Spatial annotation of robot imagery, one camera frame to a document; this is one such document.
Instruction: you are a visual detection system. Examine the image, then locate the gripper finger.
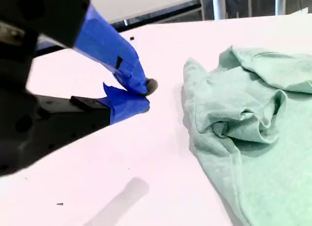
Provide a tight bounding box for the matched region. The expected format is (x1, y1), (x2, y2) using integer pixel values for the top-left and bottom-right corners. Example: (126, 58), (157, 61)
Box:
(31, 82), (151, 161)
(0, 0), (158, 97)

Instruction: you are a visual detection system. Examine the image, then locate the pale green T-shirt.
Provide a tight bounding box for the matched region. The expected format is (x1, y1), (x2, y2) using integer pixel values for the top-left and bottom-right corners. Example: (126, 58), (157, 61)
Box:
(180, 44), (312, 226)

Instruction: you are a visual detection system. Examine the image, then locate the white board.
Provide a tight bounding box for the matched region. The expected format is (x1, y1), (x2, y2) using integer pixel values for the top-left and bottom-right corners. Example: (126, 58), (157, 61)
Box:
(89, 0), (198, 24)

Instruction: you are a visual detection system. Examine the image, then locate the metal leg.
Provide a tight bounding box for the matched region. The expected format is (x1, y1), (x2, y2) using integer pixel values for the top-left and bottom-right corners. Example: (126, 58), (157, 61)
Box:
(274, 0), (286, 16)
(211, 0), (227, 21)

